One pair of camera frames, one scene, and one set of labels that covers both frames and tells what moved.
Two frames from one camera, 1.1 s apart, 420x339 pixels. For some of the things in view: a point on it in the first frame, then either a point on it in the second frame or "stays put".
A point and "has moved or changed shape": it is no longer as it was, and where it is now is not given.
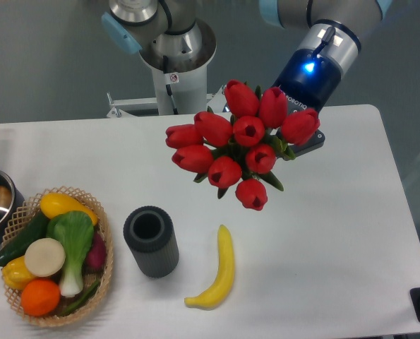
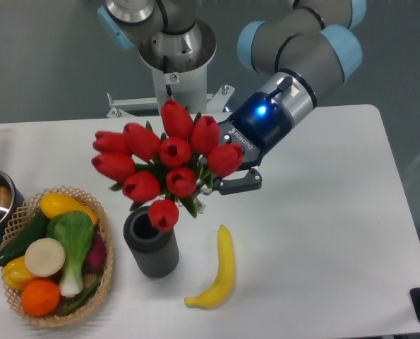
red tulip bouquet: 242,149 has moved or changed shape
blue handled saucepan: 2,203 stays put
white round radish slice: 44,257 stays put
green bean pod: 92,293 stays put
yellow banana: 221,285 stays put
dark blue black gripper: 309,77 to 261,122
